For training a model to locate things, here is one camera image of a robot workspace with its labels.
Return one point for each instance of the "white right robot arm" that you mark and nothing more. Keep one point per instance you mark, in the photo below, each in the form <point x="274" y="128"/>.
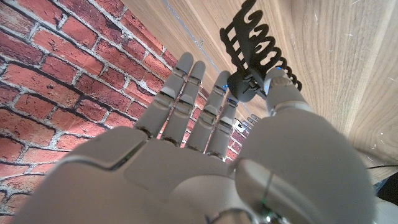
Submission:
<point x="387" y="213"/>

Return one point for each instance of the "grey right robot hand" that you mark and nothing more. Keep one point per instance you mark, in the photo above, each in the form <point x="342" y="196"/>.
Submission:
<point x="186" y="180"/>

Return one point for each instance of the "grey tape outline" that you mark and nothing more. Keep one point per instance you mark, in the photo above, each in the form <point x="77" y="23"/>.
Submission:
<point x="189" y="34"/>

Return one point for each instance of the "red brick printed backdrop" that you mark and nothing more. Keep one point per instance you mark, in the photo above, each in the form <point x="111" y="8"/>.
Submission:
<point x="62" y="62"/>

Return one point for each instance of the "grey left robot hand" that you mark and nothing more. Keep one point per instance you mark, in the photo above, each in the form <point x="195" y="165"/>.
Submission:
<point x="252" y="119"/>

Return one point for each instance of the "black claw hair clip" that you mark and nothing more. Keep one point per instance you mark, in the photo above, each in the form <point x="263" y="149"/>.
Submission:
<point x="248" y="46"/>

